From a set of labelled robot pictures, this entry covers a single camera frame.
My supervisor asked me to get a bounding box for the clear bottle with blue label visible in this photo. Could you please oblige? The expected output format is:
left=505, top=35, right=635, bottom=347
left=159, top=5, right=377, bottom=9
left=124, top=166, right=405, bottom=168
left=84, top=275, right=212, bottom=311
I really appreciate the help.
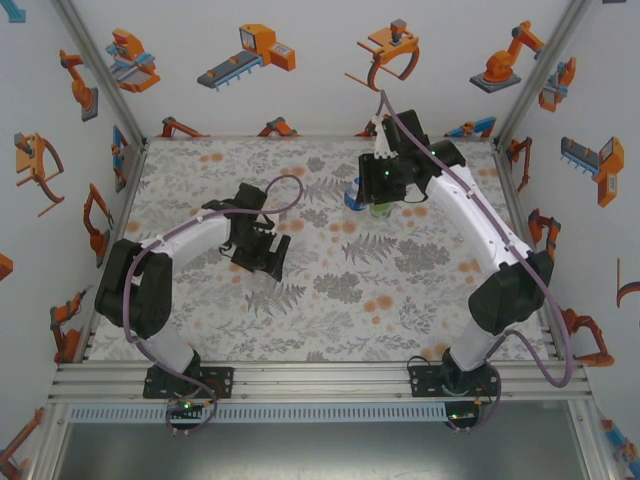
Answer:
left=343, top=176, right=372, bottom=214

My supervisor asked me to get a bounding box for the floral tablecloth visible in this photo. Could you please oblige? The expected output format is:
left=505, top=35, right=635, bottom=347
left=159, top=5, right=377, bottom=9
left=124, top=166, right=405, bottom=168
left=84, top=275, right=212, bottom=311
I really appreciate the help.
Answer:
left=87, top=137, right=556, bottom=364

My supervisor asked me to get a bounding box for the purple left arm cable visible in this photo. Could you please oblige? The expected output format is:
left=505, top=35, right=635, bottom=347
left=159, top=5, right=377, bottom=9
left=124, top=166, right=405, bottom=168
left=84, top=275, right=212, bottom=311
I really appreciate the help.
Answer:
left=122, top=173, right=305, bottom=437

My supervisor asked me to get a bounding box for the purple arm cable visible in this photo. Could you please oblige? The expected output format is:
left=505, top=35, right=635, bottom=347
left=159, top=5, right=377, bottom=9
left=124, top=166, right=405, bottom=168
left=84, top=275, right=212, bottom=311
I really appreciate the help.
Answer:
left=122, top=173, right=305, bottom=437
left=377, top=88, right=575, bottom=435

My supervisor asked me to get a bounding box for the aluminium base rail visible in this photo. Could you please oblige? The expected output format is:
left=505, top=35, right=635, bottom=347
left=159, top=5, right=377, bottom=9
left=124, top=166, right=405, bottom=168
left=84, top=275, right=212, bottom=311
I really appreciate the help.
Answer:
left=47, top=360, right=594, bottom=402

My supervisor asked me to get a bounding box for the aluminium side rail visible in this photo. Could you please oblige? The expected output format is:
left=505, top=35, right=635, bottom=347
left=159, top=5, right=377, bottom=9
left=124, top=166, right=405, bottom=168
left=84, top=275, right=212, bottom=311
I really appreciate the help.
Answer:
left=492, top=142, right=561, bottom=361
left=79, top=142, right=151, bottom=364

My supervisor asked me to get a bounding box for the grey slotted cable duct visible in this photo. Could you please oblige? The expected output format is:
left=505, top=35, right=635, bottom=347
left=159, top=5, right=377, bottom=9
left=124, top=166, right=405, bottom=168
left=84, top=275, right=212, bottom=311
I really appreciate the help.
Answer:
left=67, top=402, right=447, bottom=425

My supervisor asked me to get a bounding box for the aluminium frame post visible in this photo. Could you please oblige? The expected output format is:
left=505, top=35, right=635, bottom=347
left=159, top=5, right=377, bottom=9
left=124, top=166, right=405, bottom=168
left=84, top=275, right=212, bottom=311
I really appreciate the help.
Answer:
left=52, top=0, right=149, bottom=151
left=492, top=0, right=596, bottom=151

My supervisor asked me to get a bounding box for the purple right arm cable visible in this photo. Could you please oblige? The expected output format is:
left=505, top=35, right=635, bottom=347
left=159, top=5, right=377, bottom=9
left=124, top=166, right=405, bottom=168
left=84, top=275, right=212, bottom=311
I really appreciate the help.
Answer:
left=377, top=88, right=575, bottom=435

